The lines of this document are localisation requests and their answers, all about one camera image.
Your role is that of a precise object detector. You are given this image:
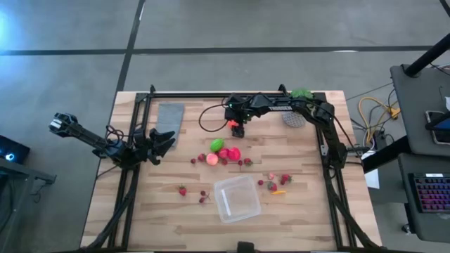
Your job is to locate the grey side table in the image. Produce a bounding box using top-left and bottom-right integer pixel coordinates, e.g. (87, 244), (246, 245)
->
(0, 157), (57, 253)

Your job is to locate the black table-level camera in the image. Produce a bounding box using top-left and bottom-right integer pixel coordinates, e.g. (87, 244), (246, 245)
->
(237, 240), (256, 253)

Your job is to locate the backlit black keyboard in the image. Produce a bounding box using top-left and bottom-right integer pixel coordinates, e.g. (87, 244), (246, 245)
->
(407, 171), (450, 214)

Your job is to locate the succulent in white patterned pot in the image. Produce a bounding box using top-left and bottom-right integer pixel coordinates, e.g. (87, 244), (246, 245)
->
(281, 87), (314, 129)

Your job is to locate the white paper sheet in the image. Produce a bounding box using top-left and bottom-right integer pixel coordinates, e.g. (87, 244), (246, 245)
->
(364, 168), (381, 190)

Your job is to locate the grey folded cloth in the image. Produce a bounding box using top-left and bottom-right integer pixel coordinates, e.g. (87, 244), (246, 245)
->
(155, 102), (186, 147)

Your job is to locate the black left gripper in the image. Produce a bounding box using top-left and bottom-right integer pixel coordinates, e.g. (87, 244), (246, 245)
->
(133, 128), (176, 167)

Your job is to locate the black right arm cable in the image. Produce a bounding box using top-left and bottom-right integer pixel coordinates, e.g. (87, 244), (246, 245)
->
(198, 103), (230, 134)

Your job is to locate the tablet in pale case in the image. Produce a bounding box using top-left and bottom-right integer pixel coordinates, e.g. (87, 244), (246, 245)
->
(424, 110), (450, 146)

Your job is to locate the black pole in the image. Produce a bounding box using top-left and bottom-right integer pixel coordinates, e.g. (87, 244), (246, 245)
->
(403, 33), (450, 77)

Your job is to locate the clear plastic tupperware container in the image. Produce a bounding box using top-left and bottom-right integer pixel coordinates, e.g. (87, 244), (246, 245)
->
(213, 174), (262, 224)

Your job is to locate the yellow cable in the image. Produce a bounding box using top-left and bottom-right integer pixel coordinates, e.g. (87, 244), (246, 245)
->
(357, 96), (401, 145)

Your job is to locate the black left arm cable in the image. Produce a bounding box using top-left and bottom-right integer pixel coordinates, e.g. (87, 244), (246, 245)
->
(104, 124), (124, 142)

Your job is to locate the black aluminium frame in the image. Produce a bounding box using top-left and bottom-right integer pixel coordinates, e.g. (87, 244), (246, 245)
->
(80, 84), (384, 253)

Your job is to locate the black box with blue light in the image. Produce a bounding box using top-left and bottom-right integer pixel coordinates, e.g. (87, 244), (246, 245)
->
(0, 135), (31, 164)

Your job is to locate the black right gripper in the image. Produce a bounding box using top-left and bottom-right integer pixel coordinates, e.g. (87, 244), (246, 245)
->
(224, 105), (255, 138)

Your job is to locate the black desk beam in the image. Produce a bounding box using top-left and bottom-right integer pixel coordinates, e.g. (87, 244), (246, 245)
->
(361, 135), (411, 174)

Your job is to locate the grey desk with keyboard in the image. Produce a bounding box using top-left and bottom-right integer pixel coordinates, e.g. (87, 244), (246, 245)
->
(397, 153), (450, 244)

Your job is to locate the grey desk with tablet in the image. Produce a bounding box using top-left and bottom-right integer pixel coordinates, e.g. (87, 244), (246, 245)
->
(390, 64), (450, 157)

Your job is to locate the pink toy fruit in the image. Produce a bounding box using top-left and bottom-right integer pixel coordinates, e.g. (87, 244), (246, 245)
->
(227, 146), (242, 162)

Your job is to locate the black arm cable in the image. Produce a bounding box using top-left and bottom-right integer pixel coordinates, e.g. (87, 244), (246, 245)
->
(104, 124), (124, 142)
(198, 103), (230, 134)

